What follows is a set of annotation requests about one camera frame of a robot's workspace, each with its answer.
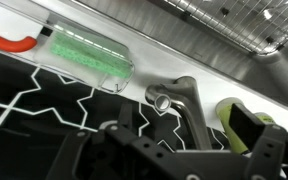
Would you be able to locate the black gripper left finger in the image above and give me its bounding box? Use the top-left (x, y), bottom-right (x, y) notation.
top-left (46, 103), bottom-right (202, 180)

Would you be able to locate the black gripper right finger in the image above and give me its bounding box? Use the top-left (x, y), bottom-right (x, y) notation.
top-left (228, 102), bottom-right (287, 180)

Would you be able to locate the steel faucet lever handle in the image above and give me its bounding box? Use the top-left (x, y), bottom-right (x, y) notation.
top-left (145, 83), bottom-right (186, 114)

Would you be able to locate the small green soap bottle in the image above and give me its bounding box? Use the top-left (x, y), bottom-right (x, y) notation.
top-left (253, 112), bottom-right (279, 126)

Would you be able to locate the large green soap bottle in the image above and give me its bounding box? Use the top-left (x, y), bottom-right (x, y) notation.
top-left (215, 97), bottom-right (252, 156)

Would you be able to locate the clear plastic sponge holder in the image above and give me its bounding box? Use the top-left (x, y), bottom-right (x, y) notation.
top-left (33, 21), bottom-right (136, 95)

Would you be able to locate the green sponge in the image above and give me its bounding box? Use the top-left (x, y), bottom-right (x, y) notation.
top-left (48, 31), bottom-right (134, 80)

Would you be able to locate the stainless steel sink basin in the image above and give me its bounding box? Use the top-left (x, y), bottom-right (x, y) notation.
top-left (72, 0), bottom-right (288, 108)

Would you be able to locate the wire sink bottom grid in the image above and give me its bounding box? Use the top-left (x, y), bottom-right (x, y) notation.
top-left (163, 0), bottom-right (288, 56)

